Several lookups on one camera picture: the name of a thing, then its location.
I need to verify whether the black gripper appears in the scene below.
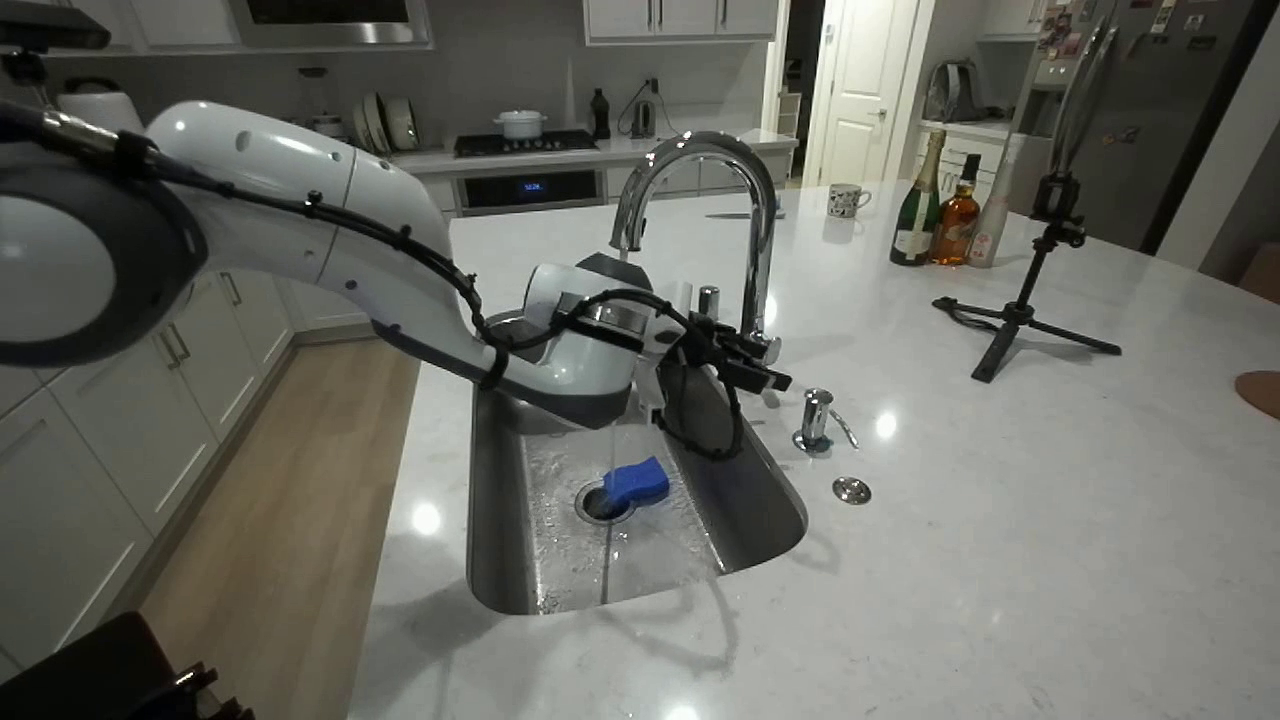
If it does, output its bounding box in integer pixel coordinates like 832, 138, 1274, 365
659, 316, 800, 399

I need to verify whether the chrome soap dispenser pump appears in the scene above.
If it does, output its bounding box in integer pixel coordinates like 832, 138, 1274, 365
793, 383, 862, 458

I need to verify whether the blue sponge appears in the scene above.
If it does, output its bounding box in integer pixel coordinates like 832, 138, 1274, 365
602, 453, 672, 511

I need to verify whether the white patterned mug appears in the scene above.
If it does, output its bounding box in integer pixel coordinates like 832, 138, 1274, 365
825, 178, 872, 222

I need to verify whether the dark green wine bottle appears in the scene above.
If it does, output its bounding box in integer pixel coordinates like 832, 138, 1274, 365
888, 129, 949, 268

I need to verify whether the stainless steel sink basin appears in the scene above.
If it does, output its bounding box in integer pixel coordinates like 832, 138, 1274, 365
460, 334, 812, 620

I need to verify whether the chrome gooseneck faucet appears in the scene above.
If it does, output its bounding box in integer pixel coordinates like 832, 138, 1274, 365
608, 129, 784, 365

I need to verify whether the amber liquor bottle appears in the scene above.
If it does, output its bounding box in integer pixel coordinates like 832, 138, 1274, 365
928, 147, 990, 273

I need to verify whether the black tripod stand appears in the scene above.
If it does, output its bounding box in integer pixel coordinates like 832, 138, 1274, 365
934, 16, 1127, 389

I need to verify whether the white door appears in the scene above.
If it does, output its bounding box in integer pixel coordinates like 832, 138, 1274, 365
796, 0, 939, 190

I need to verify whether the black stove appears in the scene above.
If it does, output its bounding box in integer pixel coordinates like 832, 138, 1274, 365
448, 122, 608, 216

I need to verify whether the white cooking pot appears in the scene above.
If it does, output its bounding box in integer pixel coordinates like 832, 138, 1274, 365
494, 104, 551, 142

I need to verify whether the steel refrigerator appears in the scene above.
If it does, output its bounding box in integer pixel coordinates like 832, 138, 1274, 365
1013, 0, 1264, 254

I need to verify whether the round cork coaster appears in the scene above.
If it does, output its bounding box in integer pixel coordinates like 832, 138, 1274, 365
1231, 369, 1280, 422

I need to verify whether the range hood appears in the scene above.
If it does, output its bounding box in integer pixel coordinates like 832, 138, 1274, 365
224, 0, 441, 55

